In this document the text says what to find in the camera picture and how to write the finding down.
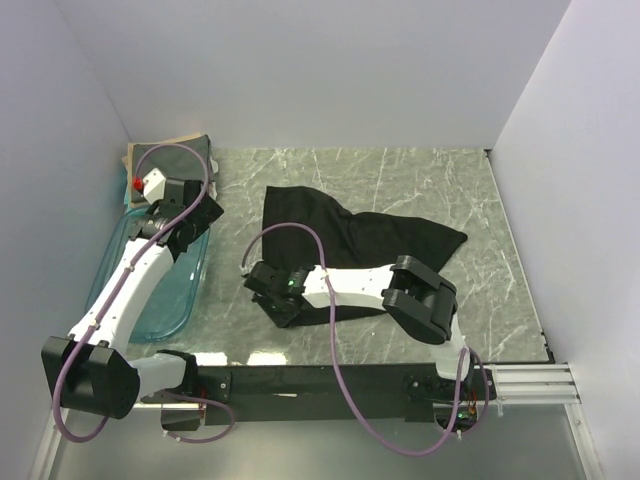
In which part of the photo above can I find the black t-shirt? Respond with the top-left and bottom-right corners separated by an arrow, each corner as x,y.
262,186 -> 468,328

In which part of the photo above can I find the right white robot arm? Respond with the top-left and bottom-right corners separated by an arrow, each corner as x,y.
244,255 -> 474,399

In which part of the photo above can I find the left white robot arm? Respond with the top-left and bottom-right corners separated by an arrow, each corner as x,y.
41,179 -> 224,419

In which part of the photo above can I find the black base beam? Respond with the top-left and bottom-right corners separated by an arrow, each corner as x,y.
139,362 -> 496,434

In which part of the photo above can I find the teal plastic bin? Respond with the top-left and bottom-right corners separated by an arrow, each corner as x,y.
85,207 -> 210,344

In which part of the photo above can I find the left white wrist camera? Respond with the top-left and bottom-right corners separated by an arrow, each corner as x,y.
133,168 -> 167,204

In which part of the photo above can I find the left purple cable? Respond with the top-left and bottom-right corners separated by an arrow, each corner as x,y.
52,142 -> 236,445

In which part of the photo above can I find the purple cable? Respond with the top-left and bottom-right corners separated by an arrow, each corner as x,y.
52,142 -> 236,445
242,222 -> 494,459

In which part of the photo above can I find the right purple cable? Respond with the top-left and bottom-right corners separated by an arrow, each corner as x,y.
242,222 -> 494,459

